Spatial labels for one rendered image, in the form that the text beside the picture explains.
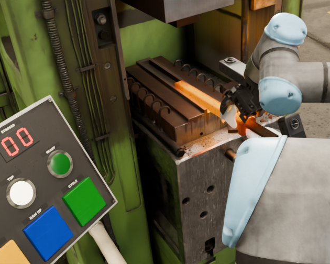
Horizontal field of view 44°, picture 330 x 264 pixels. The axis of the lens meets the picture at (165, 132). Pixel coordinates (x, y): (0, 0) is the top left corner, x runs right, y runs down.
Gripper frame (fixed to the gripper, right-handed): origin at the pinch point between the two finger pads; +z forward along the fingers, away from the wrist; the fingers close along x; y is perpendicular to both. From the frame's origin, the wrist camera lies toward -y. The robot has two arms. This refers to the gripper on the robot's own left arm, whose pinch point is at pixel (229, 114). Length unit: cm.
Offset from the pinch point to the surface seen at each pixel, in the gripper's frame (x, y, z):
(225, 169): -0.1, 8.3, 18.1
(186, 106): -4.8, -10.9, 8.5
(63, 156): -44.9, -1.5, -9.2
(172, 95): -4.5, -18.3, 12.6
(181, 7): -7.9, -20.6, -21.4
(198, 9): -3.1, -19.9, -20.0
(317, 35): 254, -118, 182
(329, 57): 223, -81, 161
